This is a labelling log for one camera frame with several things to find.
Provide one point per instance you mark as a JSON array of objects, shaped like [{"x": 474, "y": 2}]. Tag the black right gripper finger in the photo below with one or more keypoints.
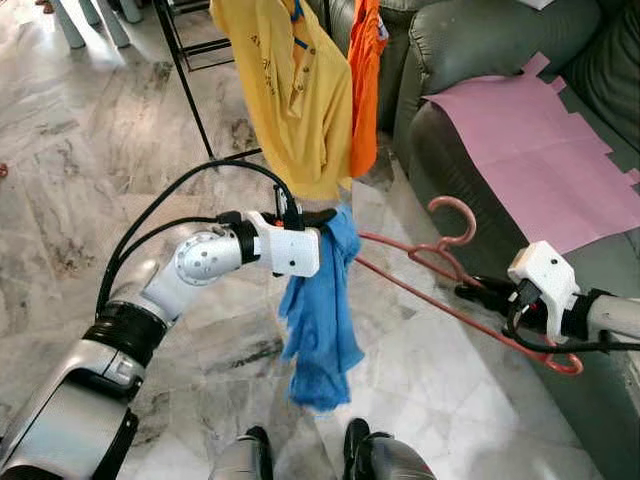
[
  {"x": 480, "y": 303},
  {"x": 488, "y": 285}
]

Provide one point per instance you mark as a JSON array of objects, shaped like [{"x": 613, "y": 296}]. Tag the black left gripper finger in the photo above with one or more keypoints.
[{"x": 328, "y": 215}]

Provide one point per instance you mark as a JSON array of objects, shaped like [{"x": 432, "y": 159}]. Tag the blue shirt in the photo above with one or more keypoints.
[{"x": 320, "y": 310}]

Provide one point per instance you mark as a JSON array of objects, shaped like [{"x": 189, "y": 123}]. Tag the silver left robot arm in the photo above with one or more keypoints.
[{"x": 130, "y": 300}]

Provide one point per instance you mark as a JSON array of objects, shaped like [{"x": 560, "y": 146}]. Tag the blue plastic hanger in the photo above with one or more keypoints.
[{"x": 297, "y": 12}]

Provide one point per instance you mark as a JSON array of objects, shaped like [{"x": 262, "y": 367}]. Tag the yellow polo shirt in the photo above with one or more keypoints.
[{"x": 290, "y": 100}]

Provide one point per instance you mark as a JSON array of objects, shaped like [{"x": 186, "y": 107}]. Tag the orange shirt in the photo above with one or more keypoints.
[{"x": 365, "y": 90}]

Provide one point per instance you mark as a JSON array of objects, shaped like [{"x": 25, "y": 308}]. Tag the pink foam mat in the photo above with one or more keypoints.
[{"x": 540, "y": 160}]

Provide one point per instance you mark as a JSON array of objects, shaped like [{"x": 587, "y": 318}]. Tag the black metal clothes rack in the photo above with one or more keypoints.
[{"x": 186, "y": 80}]

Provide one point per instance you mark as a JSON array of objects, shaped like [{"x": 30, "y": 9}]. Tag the robot right leg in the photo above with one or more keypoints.
[{"x": 385, "y": 460}]

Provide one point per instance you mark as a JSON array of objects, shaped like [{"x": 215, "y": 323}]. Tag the robot leg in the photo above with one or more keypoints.
[
  {"x": 245, "y": 460},
  {"x": 385, "y": 460}
]

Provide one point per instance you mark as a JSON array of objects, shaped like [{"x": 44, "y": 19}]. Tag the robot left leg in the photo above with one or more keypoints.
[{"x": 245, "y": 460}]

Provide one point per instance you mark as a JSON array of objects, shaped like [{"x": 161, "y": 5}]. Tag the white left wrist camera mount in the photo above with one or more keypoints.
[{"x": 290, "y": 250}]

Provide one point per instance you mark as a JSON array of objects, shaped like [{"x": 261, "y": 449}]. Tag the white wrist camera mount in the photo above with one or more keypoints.
[
  {"x": 545, "y": 280},
  {"x": 290, "y": 250}
]

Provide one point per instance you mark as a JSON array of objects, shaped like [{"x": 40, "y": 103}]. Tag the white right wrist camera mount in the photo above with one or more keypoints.
[{"x": 545, "y": 280}]

